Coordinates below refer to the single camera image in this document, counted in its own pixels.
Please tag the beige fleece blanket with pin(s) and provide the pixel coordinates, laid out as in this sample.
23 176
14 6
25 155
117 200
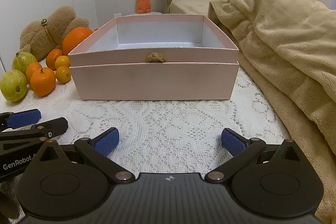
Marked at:
288 43

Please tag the pink cardboard box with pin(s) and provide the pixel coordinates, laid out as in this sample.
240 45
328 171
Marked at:
157 79

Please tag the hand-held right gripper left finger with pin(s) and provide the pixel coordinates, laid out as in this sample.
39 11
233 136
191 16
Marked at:
107 142

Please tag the green guava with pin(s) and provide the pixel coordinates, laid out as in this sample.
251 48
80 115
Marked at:
23 61
13 85

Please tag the brown plush bear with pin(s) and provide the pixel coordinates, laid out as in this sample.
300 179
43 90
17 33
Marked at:
60 22

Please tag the round white side table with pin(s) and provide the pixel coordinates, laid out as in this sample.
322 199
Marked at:
155 13

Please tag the orange toy figure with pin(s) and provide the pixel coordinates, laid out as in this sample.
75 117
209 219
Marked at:
143 3

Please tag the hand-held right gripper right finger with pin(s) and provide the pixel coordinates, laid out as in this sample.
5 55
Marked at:
233 143

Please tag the beige pillow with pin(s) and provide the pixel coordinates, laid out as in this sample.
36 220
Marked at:
189 5

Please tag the large orange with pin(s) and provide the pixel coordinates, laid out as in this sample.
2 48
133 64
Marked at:
76 40

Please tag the small yellow-orange citrus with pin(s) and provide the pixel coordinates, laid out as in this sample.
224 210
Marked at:
63 61
63 74

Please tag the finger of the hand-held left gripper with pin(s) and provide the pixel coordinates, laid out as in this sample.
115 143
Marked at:
23 119
56 126

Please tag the white wall switch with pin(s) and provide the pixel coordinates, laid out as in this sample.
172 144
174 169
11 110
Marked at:
117 15

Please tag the orange mandarin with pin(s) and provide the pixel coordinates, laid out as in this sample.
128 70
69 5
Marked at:
32 69
52 58
42 82

